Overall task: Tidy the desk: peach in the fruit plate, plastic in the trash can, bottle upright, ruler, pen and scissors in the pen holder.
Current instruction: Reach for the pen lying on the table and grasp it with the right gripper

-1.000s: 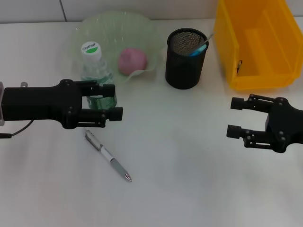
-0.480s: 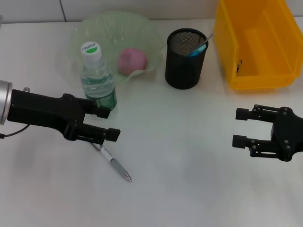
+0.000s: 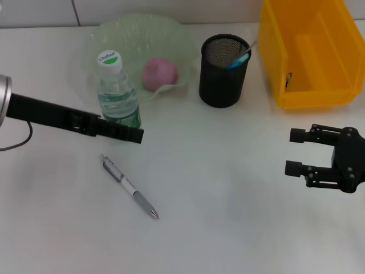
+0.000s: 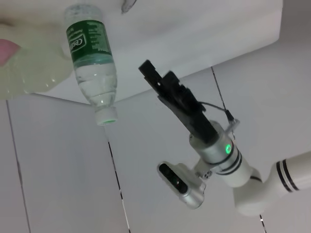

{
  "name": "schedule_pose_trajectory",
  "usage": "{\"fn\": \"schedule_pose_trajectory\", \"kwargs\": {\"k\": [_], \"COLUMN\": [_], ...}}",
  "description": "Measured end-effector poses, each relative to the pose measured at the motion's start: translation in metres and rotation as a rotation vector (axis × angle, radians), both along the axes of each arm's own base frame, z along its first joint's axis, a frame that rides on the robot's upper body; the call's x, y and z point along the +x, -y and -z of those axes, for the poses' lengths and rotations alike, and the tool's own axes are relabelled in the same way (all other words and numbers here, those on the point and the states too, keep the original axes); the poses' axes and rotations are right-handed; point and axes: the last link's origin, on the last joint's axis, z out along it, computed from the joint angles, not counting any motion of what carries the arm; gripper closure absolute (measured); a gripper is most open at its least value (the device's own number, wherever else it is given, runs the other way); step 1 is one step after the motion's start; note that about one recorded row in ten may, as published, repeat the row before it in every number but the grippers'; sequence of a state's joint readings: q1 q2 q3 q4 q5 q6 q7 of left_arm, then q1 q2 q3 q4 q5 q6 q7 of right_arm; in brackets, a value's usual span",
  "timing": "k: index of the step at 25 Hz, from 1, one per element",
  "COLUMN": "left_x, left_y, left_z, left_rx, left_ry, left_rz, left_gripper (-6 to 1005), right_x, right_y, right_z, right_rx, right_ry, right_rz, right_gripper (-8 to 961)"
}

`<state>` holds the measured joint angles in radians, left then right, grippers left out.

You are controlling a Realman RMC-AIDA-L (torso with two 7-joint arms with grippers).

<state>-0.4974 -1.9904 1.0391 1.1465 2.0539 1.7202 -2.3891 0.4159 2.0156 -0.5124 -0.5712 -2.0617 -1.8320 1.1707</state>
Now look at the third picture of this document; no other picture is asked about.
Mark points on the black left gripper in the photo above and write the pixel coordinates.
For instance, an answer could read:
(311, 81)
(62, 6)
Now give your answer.
(51, 114)

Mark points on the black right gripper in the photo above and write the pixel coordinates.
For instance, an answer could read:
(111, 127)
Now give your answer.
(349, 160)

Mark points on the clear water bottle green label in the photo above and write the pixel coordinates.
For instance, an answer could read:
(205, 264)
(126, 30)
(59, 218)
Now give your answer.
(119, 100)

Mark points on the silver white pen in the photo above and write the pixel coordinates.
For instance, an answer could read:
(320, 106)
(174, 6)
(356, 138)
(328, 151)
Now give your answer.
(131, 189)

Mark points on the pink peach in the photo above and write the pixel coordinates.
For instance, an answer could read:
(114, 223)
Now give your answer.
(159, 74)

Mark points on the blue scissors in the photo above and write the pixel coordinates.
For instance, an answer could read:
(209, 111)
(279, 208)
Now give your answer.
(238, 62)

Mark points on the clear plastic ruler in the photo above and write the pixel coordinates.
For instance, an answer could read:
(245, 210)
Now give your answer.
(248, 50)

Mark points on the translucent green fruit bowl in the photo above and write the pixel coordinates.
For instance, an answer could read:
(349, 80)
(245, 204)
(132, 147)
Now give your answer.
(154, 40)

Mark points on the black mesh pen holder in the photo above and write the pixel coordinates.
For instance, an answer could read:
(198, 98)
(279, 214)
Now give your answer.
(222, 85)

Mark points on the yellow plastic bin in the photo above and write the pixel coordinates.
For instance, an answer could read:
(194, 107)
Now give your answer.
(310, 57)

